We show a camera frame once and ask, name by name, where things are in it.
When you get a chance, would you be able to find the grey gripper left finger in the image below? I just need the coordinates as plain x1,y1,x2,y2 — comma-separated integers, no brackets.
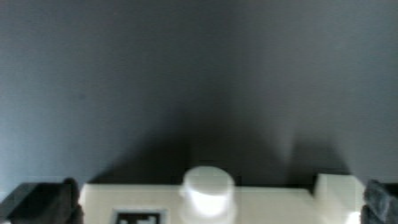
0,178,83,224

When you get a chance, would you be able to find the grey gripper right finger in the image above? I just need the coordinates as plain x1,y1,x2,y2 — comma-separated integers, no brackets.
360,180,398,224

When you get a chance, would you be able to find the white door panel with knob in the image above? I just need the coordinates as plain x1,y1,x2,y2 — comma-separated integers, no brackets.
79,166,364,224

